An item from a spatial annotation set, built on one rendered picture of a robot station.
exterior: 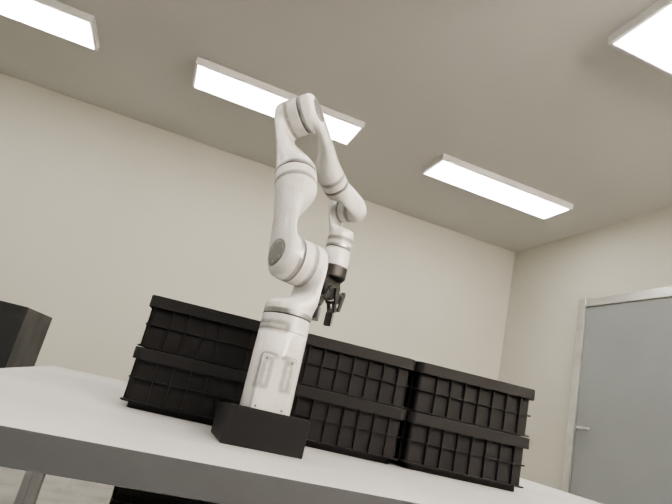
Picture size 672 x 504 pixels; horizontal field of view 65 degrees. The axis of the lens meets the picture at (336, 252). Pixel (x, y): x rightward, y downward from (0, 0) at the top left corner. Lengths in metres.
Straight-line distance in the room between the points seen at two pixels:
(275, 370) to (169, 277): 3.81
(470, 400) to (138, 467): 0.81
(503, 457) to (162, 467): 0.85
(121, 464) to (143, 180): 4.33
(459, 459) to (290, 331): 0.52
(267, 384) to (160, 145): 4.21
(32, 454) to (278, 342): 0.44
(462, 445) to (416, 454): 0.11
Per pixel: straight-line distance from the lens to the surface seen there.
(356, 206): 1.43
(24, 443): 0.68
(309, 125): 1.27
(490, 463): 1.31
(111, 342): 4.68
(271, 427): 0.91
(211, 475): 0.68
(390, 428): 1.21
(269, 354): 0.94
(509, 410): 1.31
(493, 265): 5.85
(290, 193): 1.08
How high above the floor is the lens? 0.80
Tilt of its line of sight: 16 degrees up
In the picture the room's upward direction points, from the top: 13 degrees clockwise
